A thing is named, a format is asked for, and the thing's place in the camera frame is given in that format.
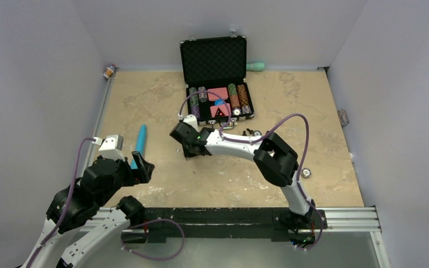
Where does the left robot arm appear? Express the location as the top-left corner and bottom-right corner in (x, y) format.
(23, 151), (155, 267)

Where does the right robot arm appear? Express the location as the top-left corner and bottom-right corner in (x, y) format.
(170, 121), (314, 227)

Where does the teal flashlight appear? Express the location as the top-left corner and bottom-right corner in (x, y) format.
(134, 124), (147, 157)

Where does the black poker chip case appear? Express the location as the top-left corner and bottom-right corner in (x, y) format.
(179, 35), (255, 121)

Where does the mint green bottle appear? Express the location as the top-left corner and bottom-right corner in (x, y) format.
(246, 63), (265, 72)

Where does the small orange bottle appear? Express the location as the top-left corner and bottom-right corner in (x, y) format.
(103, 64), (117, 79)

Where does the blue white poker chip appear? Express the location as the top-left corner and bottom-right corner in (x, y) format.
(301, 168), (312, 179)

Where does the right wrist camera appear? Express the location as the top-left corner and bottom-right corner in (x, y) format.
(183, 114), (199, 132)

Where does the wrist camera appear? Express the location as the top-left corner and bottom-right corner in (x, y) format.
(98, 135), (124, 160)
(183, 114), (199, 132)

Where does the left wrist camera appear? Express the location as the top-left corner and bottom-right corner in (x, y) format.
(98, 135), (124, 160)

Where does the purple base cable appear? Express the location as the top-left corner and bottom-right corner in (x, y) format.
(120, 219), (185, 261)

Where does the patterned object at right wall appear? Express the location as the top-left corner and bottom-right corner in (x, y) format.
(337, 109), (350, 127)

